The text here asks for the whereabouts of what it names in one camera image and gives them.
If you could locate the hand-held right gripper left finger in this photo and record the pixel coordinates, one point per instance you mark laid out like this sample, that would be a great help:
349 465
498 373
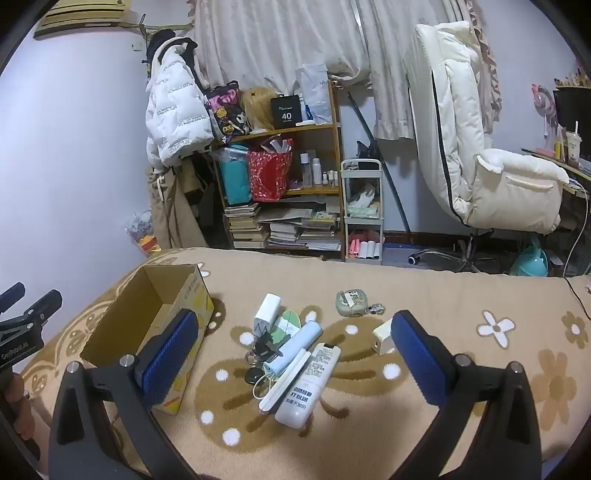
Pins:
168 360

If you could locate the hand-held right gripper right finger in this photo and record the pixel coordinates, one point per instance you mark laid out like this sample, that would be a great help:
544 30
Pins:
418 360

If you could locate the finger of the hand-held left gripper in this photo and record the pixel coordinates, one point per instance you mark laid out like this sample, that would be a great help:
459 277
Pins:
11 297
44 307

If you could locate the printed cardboard box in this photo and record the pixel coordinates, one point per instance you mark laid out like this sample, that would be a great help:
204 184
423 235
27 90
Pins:
138 304

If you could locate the bunch of keys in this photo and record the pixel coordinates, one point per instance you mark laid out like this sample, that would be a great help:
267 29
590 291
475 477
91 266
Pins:
263 346

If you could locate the white power adapter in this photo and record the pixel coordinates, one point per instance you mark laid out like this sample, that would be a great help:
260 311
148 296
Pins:
267 314

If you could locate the light blue tube case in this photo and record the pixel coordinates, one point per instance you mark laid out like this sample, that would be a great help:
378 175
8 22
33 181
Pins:
295 346

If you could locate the person's left hand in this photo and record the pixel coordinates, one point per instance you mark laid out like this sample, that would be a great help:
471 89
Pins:
18 406

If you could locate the cream cube charger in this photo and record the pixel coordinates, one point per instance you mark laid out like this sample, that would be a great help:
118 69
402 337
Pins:
382 339

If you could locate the beige flower-print blanket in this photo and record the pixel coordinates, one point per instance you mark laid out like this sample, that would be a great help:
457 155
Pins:
461 295

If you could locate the plastic bag of snacks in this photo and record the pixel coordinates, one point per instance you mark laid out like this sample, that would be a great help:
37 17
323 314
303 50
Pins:
141 230

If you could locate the beige coat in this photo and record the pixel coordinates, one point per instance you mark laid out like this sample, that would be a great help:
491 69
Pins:
171 212

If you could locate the teal watering can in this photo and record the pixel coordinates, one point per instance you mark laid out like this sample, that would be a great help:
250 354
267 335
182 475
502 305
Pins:
531 263

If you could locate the white trolley cart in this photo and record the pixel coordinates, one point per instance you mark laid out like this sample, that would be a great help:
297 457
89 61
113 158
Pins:
344 207

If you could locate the stack of books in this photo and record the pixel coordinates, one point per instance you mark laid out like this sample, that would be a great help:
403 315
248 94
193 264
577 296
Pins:
286 230

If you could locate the teal bag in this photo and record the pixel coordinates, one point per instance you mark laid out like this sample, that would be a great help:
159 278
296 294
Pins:
235 177

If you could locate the red bag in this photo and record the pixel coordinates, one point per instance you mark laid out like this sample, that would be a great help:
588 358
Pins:
270 177

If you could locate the wooden shelf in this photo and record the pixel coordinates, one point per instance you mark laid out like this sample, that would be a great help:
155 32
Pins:
336 152

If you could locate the white office chair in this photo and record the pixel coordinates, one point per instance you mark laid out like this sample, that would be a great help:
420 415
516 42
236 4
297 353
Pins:
461 138

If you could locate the desk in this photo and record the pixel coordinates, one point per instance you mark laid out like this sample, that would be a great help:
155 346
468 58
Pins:
572 173

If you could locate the white puffer jacket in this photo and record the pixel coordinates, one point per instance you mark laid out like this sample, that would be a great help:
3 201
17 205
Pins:
178 101

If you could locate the printed tote bag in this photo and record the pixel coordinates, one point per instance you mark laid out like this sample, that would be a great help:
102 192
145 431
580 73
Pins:
224 110

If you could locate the drink cup with straw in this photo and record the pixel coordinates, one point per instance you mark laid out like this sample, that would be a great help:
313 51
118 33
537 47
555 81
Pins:
572 147

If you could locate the blonde wig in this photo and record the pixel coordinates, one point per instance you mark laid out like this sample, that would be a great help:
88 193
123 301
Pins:
258 108

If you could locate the black box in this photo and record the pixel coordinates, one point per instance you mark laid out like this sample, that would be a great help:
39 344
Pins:
286 113

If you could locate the pale paper bag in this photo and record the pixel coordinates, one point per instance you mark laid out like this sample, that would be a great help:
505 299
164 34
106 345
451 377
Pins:
316 92

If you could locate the pink desk fan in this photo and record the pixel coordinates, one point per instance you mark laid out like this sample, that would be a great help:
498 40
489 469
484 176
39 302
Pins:
545 99

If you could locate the black monitor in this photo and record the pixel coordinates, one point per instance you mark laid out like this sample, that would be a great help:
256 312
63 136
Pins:
575 108

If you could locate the pale curtain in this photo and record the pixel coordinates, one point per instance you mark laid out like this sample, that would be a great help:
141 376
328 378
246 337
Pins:
277 37

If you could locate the wall air conditioner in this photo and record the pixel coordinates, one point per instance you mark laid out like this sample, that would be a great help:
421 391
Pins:
78 18

